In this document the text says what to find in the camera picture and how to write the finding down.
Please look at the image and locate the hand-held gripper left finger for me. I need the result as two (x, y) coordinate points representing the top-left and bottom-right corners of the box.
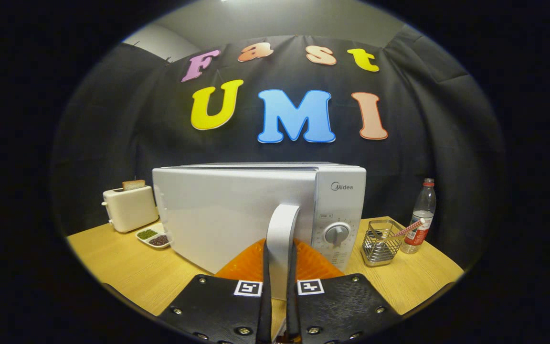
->
(157, 238), (274, 344)

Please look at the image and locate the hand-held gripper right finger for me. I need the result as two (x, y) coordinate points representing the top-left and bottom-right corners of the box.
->
(286, 238), (402, 344)

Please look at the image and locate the white toaster oven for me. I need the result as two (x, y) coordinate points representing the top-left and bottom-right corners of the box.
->
(152, 162), (367, 301)

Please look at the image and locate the cream bread toaster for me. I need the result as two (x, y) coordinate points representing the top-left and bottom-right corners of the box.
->
(102, 185), (159, 234)

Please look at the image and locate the white divided dish of beans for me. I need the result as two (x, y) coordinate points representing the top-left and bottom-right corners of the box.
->
(135, 223), (173, 249)

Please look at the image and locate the red white striped straw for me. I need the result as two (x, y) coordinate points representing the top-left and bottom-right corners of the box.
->
(390, 218), (426, 238)

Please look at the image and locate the clear plastic water bottle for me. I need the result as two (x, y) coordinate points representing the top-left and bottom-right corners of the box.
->
(401, 178), (437, 254)

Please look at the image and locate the metal wire utensil holder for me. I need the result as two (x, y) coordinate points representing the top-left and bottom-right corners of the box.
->
(361, 219), (405, 267)

